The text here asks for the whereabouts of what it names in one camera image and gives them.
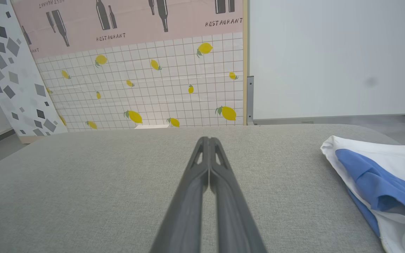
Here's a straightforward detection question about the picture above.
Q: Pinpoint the lemon print partition panel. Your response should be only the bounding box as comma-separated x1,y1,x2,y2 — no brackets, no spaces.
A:
11,0,249,133

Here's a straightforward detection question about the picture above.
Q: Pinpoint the grey diamond pattern panel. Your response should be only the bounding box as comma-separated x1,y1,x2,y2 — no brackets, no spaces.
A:
0,0,69,144

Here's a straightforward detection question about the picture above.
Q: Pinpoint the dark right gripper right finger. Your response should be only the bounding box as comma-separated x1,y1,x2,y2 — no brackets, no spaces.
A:
210,138,268,253

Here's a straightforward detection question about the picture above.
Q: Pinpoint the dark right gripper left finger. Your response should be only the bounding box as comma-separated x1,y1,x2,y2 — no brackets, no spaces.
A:
150,137,210,253

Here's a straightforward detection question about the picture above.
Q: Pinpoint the white and blue shirt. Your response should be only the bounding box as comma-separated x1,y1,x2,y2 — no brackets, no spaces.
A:
320,135,405,253

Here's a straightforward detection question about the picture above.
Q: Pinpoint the white board partition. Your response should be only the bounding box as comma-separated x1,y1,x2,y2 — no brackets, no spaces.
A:
246,0,405,126

